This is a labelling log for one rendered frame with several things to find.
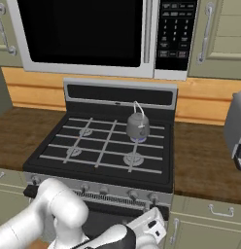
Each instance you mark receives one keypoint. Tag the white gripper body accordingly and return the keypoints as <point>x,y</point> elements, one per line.
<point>147,243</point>

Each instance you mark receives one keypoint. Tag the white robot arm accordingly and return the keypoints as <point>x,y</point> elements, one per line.
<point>62,207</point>

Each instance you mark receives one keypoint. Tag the silver stove knob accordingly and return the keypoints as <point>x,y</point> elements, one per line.
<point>153,197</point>
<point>103,190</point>
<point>84,188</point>
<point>36,179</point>
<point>133,194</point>

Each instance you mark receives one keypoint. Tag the black and silver stove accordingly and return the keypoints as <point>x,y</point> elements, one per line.
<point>109,152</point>

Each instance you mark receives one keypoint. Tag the black oven door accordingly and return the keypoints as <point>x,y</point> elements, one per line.
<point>103,223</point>

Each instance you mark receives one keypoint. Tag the green drawer front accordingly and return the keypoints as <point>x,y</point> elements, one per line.
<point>12,180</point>
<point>197,212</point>

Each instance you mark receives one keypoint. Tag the green base cupboard door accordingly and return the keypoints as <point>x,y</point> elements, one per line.
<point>9,204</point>
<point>206,236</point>

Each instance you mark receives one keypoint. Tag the grey kettle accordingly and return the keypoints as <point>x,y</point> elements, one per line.
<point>137,124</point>

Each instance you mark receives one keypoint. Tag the silver microwave oven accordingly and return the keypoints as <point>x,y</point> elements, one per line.
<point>151,69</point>

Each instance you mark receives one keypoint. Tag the black microwave door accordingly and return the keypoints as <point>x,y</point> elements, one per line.
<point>80,32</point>

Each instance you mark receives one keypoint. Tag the green wall cupboard door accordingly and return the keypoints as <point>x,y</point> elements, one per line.
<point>226,48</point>
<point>4,58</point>

